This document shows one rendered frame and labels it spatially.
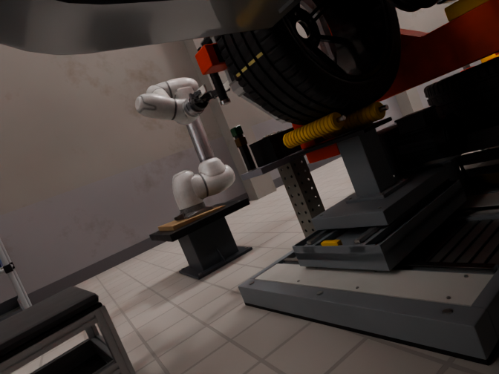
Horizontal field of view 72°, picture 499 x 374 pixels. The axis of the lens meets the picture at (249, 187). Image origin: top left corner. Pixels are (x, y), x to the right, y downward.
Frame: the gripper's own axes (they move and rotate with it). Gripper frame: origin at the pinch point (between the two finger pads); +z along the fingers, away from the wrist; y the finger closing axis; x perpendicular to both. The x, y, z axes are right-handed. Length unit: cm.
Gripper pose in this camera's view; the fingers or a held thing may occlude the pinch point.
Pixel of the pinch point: (217, 85)
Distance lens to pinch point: 147.9
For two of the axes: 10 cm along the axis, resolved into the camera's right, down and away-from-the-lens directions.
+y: -7.6, 3.5, -5.5
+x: -3.8, -9.2, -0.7
